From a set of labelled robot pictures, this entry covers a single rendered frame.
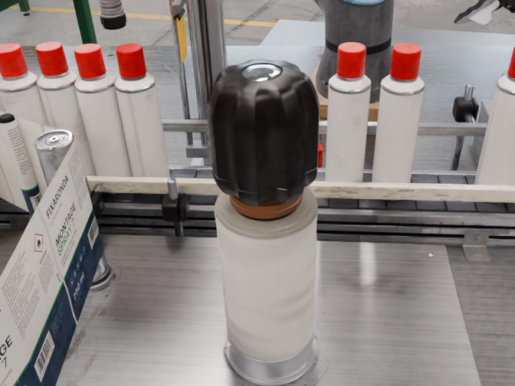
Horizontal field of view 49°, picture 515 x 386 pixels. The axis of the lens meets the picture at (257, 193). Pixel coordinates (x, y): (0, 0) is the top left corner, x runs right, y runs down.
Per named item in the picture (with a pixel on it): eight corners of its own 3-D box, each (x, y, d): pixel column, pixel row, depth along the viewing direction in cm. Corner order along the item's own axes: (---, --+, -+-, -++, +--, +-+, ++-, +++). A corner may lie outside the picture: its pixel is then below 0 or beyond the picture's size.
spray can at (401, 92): (372, 201, 76) (386, 56, 64) (369, 179, 81) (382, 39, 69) (411, 202, 76) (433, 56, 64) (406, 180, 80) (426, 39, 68)
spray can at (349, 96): (324, 198, 77) (329, 55, 65) (324, 177, 81) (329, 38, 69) (362, 199, 77) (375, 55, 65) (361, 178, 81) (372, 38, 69)
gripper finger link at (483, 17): (464, 33, 117) (504, 2, 114) (451, 19, 121) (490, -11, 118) (470, 42, 119) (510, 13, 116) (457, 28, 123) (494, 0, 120)
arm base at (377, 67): (310, 103, 102) (309, 51, 96) (321, 66, 114) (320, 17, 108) (397, 106, 99) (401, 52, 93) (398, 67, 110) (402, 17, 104)
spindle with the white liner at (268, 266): (221, 384, 54) (186, 99, 37) (232, 312, 61) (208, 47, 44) (315, 389, 53) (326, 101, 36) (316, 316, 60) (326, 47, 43)
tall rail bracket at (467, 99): (447, 204, 83) (467, 103, 74) (439, 176, 89) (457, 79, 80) (470, 204, 83) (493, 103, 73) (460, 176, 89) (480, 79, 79)
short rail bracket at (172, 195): (168, 258, 76) (156, 184, 69) (173, 243, 78) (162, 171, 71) (192, 259, 76) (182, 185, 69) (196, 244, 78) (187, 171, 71)
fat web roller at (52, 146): (67, 290, 65) (21, 150, 54) (81, 263, 69) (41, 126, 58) (106, 292, 64) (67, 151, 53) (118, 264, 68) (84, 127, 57)
